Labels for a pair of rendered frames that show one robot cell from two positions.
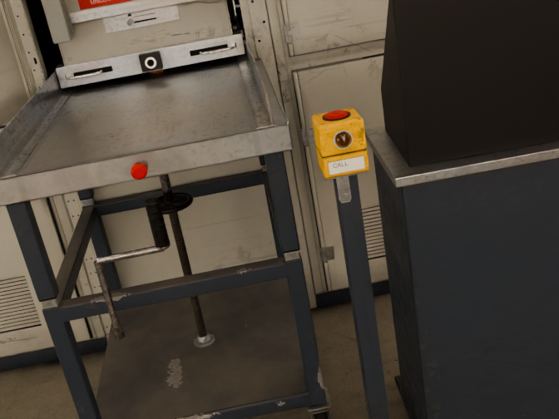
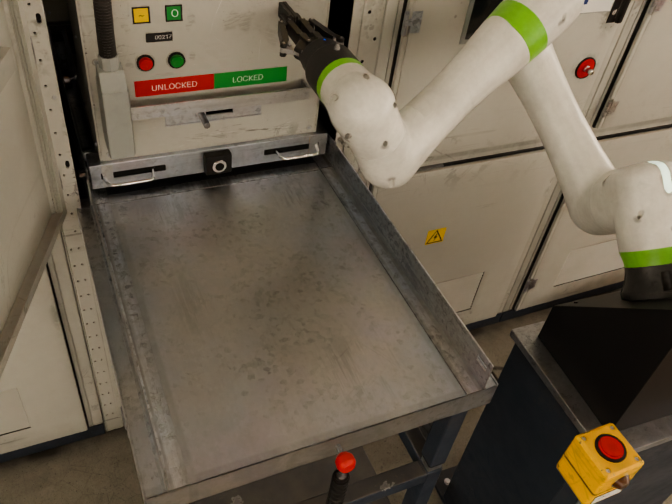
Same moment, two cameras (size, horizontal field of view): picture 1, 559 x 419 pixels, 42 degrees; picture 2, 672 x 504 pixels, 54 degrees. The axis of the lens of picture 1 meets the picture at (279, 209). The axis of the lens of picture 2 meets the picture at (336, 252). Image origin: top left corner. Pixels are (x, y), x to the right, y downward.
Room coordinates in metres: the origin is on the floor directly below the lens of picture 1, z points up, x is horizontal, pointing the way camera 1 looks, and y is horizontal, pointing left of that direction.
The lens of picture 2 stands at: (0.90, 0.58, 1.79)
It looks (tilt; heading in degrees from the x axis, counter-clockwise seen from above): 43 degrees down; 333
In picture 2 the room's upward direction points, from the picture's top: 9 degrees clockwise
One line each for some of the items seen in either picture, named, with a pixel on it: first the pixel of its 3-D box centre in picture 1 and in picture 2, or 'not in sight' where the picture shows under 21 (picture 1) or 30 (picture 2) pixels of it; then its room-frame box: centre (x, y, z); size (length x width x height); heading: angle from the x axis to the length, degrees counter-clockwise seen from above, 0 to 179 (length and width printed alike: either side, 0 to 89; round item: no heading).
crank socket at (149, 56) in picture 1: (150, 61); (218, 163); (2.09, 0.29, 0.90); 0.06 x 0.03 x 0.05; 92
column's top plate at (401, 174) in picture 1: (480, 137); (637, 366); (1.41, -0.44, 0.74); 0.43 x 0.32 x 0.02; 90
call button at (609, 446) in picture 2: (336, 117); (609, 449); (1.22, -0.13, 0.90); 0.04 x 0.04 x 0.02
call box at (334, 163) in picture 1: (340, 142); (598, 464); (1.22, -0.13, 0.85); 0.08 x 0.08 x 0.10; 2
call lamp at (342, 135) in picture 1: (343, 140); (622, 483); (1.17, -0.13, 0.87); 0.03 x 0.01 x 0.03; 92
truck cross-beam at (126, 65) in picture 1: (151, 59); (213, 153); (2.13, 0.29, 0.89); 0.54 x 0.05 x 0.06; 92
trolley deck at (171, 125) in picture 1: (150, 120); (269, 299); (1.73, 0.27, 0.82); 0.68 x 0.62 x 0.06; 2
